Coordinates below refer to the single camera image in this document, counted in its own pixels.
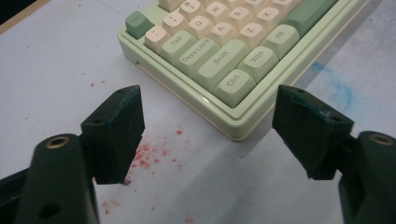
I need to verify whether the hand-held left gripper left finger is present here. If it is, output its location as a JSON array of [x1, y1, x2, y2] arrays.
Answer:
[[80, 85, 146, 186]]

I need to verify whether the green and cream keyboard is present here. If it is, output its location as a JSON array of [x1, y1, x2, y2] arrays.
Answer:
[[117, 0, 372, 143]]

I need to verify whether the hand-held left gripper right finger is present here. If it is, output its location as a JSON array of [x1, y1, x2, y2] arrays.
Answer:
[[272, 84, 355, 181]]

